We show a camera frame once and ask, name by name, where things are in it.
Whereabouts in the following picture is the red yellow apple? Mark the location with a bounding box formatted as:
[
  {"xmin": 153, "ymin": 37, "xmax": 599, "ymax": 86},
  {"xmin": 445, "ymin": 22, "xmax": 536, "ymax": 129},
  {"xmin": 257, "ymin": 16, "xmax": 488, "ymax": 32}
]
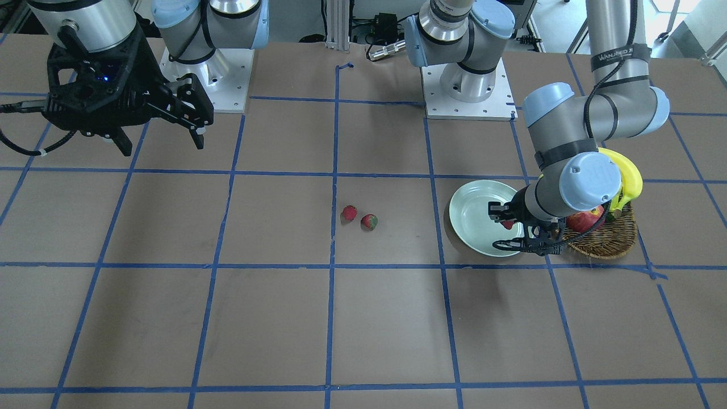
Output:
[{"xmin": 566, "ymin": 205, "xmax": 605, "ymax": 233}]

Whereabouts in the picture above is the brown wicker basket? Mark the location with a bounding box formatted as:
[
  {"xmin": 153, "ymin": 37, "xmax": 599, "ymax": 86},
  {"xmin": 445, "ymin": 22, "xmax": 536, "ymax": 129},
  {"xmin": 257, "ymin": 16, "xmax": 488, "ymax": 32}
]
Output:
[{"xmin": 567, "ymin": 203, "xmax": 639, "ymax": 260}]

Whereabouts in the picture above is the light green plate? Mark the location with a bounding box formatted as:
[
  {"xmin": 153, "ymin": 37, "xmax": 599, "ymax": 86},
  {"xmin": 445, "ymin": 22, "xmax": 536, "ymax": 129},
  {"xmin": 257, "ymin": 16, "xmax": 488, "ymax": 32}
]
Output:
[{"xmin": 449, "ymin": 180, "xmax": 524, "ymax": 258}]

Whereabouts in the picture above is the yellow banana bunch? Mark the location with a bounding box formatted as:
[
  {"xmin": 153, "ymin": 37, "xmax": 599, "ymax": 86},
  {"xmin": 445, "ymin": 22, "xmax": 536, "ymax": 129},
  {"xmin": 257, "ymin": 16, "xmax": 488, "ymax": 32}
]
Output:
[{"xmin": 598, "ymin": 148, "xmax": 643, "ymax": 218}]

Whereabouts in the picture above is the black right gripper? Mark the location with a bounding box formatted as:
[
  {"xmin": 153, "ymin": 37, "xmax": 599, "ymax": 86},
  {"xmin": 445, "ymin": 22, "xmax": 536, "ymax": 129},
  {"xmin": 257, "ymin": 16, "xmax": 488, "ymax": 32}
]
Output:
[{"xmin": 43, "ymin": 26, "xmax": 215, "ymax": 156}]

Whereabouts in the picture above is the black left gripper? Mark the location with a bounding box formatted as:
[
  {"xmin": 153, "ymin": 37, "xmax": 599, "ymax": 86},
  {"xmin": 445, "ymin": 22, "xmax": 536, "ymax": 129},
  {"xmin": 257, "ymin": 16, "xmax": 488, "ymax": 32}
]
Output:
[{"xmin": 488, "ymin": 190, "xmax": 566, "ymax": 254}]

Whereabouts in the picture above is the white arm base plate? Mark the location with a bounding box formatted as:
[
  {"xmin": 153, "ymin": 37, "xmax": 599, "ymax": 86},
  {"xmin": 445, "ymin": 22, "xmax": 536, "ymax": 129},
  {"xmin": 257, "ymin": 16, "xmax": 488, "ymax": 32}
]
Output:
[
  {"xmin": 420, "ymin": 59, "xmax": 519, "ymax": 121},
  {"xmin": 160, "ymin": 49, "xmax": 255, "ymax": 113}
]

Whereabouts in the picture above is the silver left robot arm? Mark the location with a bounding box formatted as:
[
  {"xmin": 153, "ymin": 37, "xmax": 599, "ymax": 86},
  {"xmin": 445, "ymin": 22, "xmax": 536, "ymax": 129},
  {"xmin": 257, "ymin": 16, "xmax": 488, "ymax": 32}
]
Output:
[{"xmin": 403, "ymin": 1, "xmax": 670, "ymax": 256}]

